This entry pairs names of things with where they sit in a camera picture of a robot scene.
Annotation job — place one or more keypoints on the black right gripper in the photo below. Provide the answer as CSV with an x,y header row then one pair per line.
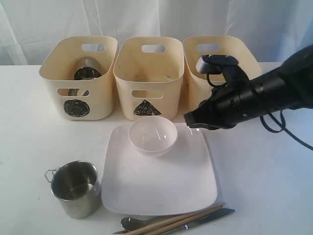
x,y
238,100

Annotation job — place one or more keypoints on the white square plate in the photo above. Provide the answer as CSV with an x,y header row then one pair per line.
x,y
182,181

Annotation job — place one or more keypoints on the wooden chopstick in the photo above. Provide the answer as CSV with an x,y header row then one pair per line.
x,y
162,223
184,221

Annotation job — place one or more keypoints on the cream bin square mark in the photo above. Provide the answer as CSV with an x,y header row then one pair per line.
x,y
196,46

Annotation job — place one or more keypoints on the upper wooden chopstick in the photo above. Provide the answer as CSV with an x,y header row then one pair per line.
x,y
162,223

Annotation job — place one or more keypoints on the white plastic bowl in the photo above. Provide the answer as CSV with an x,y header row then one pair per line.
x,y
153,136

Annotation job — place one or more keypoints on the cream bin triangle mark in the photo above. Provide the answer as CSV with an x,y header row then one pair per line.
x,y
149,73

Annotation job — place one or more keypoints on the steel table knife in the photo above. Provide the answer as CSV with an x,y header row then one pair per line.
x,y
208,218

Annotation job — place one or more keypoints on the cream bin circle mark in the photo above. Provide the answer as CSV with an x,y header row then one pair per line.
x,y
58,73

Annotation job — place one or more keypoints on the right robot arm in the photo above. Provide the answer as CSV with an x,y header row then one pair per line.
x,y
289,86

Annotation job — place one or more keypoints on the steel bowl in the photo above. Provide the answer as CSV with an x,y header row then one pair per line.
x,y
77,92

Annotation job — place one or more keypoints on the lower wooden chopstick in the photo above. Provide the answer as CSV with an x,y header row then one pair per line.
x,y
184,221

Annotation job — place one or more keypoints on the steel spoon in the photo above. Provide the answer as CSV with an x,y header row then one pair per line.
x,y
131,224

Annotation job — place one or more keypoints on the steel mug wire handle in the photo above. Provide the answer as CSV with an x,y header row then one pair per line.
x,y
77,188

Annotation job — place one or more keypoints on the steel tumbler cup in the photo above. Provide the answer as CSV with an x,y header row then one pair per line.
x,y
87,68

